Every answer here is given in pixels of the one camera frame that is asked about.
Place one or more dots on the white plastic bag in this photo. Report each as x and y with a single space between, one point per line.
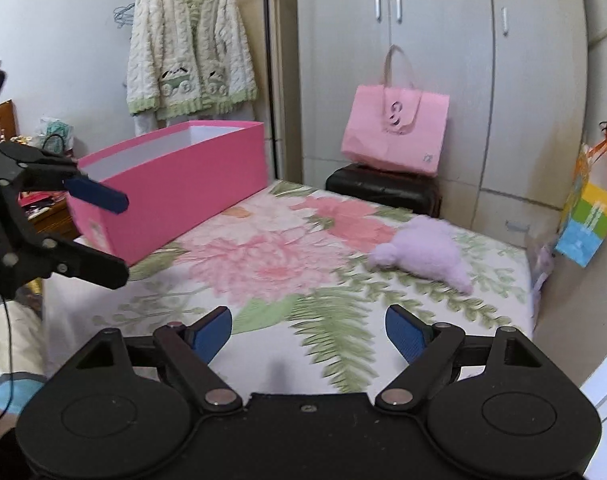
55 132

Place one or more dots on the colourful gift bag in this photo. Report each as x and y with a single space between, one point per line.
588 220

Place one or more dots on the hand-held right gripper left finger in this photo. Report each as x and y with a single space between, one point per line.
213 332

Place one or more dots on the wooden nightstand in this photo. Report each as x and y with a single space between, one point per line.
48 222

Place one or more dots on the grey wardrobe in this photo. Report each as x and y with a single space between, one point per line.
443 35

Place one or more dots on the cream green knitted cardigan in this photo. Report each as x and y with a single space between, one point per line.
193 50

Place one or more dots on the black stool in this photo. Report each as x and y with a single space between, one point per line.
383 190

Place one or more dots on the white hanging garment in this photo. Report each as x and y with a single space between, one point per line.
144 122

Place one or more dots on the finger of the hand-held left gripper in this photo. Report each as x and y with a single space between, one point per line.
93 265
98 192

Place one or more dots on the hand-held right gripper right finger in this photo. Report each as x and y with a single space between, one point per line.
406 332

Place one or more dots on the purple plush toy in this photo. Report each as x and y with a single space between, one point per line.
428 255

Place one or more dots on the clear plastic wrapper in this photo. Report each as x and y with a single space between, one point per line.
542 270

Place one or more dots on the pink cardboard box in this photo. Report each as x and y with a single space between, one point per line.
193 185

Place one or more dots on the floral bedsheet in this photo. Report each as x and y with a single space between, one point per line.
293 260

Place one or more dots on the pink paper bag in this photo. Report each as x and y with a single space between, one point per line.
398 125

